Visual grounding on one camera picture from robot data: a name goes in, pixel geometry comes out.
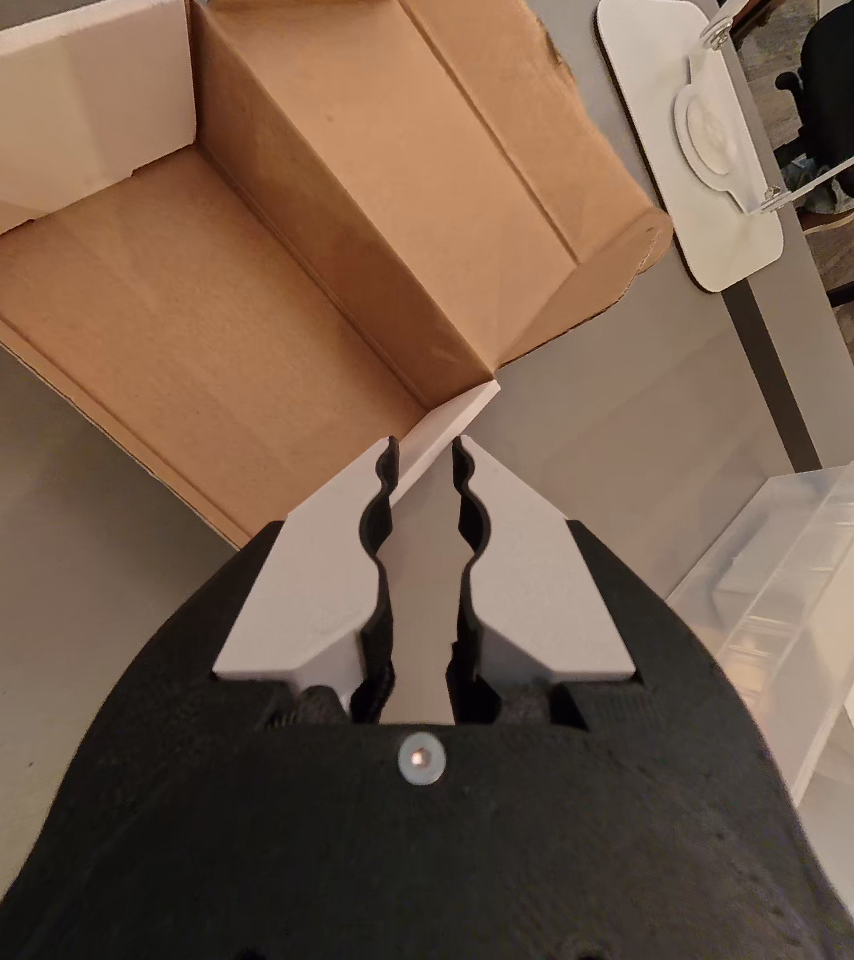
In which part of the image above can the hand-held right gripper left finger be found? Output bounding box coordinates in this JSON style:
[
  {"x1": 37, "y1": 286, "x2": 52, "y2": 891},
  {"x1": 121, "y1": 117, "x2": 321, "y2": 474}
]
[{"x1": 213, "y1": 435, "x2": 401, "y2": 725}]

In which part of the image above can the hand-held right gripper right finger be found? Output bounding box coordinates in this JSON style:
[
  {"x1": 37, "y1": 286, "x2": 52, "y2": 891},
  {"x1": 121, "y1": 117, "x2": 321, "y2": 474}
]
[{"x1": 448, "y1": 436, "x2": 638, "y2": 725}]

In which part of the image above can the brown cardboard box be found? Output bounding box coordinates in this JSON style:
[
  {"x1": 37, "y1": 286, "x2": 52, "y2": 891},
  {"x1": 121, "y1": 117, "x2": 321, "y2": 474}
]
[{"x1": 0, "y1": 0, "x2": 674, "y2": 725}]

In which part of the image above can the clear plastic storage bin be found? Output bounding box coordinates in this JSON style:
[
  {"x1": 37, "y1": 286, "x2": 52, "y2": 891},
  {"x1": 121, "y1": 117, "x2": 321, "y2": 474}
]
[{"x1": 667, "y1": 453, "x2": 854, "y2": 960}]

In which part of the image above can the white board with acrylic stand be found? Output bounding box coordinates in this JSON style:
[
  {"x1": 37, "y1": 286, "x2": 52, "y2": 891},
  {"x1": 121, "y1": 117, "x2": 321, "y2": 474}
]
[{"x1": 595, "y1": 0, "x2": 785, "y2": 294}]

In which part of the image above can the black office chair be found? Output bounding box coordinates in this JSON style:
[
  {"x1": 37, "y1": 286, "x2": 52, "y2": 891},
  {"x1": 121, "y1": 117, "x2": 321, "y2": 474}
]
[{"x1": 775, "y1": 0, "x2": 854, "y2": 200}]

